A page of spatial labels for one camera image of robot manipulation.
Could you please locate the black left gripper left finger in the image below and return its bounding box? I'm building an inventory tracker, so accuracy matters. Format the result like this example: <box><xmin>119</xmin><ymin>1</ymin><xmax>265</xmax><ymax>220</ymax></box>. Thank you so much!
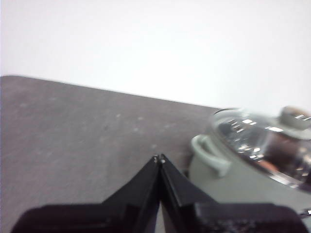
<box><xmin>11</xmin><ymin>154</ymin><xmax>161</xmax><ymax>233</ymax></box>

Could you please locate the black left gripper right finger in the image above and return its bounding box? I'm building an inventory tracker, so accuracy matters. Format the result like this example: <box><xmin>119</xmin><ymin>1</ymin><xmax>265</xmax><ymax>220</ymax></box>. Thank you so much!
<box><xmin>159</xmin><ymin>153</ymin><xmax>309</xmax><ymax>233</ymax></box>

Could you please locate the glass lid with green knob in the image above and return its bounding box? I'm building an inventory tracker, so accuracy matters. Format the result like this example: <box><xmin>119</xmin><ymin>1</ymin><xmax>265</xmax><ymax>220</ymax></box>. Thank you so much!
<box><xmin>210</xmin><ymin>105</ymin><xmax>311</xmax><ymax>193</ymax></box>

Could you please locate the pale green electric steamer pot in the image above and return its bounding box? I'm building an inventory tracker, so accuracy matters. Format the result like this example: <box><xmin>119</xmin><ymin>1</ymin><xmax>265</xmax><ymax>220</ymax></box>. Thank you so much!
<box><xmin>188</xmin><ymin>134</ymin><xmax>311</xmax><ymax>219</ymax></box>

